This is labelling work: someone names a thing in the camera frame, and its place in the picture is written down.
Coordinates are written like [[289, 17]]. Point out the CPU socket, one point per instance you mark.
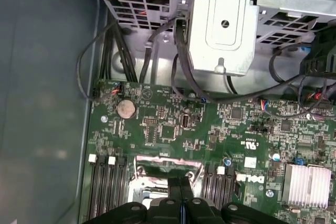
[[136, 190]]

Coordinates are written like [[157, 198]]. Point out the silver finned heat sink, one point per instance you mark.
[[307, 184]]

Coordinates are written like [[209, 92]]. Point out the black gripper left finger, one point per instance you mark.
[[136, 216]]

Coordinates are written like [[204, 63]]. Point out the black PC case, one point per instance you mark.
[[39, 77]]

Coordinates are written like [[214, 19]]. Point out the metal socket cover frame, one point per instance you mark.
[[152, 159]]

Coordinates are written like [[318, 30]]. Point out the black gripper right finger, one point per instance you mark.
[[231, 216]]

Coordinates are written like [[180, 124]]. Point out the metal drive cage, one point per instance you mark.
[[223, 37]]

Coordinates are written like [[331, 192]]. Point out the green motherboard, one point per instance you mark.
[[204, 134]]

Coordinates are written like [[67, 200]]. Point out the round coin cell battery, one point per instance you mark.
[[126, 109]]

